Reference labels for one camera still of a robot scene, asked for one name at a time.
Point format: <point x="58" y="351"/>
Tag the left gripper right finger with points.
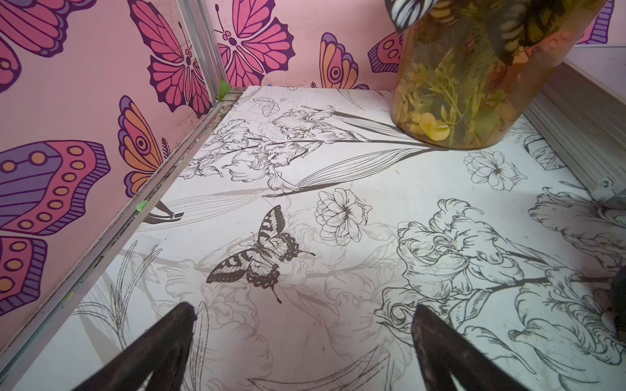
<point x="445" y="357"/>

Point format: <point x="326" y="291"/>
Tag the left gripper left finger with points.
<point x="157" y="359"/>

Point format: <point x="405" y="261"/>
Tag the small silver poker case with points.
<point x="580" y="112"/>

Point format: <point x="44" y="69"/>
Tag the amber glass plant vase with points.
<point x="453" y="91"/>

